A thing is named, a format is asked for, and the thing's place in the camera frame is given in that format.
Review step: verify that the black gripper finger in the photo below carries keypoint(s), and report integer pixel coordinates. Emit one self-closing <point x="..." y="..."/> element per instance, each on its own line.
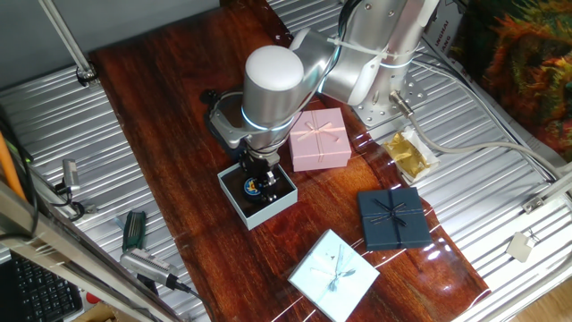
<point x="246" y="180"/>
<point x="271" y="188"/>

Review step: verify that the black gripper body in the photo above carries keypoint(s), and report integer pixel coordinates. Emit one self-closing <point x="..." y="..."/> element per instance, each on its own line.
<point x="257" y="164"/>

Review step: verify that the black disc with blue emblem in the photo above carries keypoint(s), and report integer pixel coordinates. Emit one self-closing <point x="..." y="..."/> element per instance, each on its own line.
<point x="252" y="188"/>

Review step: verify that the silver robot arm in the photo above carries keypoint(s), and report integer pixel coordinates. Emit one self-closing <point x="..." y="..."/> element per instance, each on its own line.
<point x="272" y="89"/>

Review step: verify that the light blue open box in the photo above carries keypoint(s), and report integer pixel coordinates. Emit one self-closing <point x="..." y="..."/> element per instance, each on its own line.
<point x="268" y="214"/>

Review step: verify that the pink gift box with ribbon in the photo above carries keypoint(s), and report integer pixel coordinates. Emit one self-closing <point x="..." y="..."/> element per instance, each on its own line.
<point x="322" y="152"/>

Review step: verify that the light blue gift box with ribbon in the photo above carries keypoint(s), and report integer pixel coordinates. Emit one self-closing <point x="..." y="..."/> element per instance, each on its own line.
<point x="322" y="290"/>

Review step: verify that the navy gift box with ribbon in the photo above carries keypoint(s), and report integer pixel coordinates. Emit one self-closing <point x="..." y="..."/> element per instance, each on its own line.
<point x="380" y="232"/>

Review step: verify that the emergency stop button box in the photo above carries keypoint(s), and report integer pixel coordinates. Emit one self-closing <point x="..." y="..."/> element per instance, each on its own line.
<point x="91" y="299"/>

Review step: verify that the brown cardboard box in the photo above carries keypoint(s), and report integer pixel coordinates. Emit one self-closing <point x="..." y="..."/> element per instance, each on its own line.
<point x="96" y="315"/>

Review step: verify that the glossy wood grain mat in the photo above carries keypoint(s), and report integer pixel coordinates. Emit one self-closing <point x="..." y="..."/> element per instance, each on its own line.
<point x="179" y="156"/>

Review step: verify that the green hex key set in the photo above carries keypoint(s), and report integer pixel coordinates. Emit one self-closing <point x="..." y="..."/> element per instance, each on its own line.
<point x="134" y="230"/>

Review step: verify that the gold foil packet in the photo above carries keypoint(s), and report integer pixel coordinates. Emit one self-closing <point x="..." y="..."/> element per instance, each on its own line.
<point x="406" y="156"/>

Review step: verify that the metal stand pole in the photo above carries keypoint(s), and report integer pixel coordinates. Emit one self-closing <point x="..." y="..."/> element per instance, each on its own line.
<point x="67" y="42"/>

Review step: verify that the black keyboard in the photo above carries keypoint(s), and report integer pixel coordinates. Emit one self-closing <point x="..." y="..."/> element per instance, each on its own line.
<point x="40" y="295"/>

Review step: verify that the orange pole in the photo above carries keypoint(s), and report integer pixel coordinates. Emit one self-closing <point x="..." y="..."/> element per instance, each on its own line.
<point x="9" y="170"/>

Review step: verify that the small white tag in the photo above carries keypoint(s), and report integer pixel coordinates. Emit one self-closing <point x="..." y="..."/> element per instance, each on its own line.
<point x="519" y="247"/>

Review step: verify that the colourful printed banner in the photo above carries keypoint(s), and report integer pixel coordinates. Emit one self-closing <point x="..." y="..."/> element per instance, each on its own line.
<point x="527" y="67"/>

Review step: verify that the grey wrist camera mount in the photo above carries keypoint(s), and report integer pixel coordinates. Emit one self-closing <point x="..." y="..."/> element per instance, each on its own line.
<point x="223" y="129"/>

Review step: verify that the silver ribbed camera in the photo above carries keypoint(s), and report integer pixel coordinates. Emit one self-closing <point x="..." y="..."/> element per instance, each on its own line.
<point x="147" y="266"/>

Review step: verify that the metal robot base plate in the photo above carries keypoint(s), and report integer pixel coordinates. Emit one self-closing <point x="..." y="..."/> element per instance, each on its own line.
<point x="380" y="114"/>

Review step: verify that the small clamped silver camera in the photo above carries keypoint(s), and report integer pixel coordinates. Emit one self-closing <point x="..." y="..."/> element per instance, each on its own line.
<point x="70" y="174"/>

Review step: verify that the metal frame bar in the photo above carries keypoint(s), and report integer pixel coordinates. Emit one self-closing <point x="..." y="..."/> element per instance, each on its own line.
<point x="67" y="255"/>

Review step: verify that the aluminium corner bracket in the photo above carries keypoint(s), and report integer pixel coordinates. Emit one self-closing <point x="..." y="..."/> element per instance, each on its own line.
<point x="536" y="203"/>

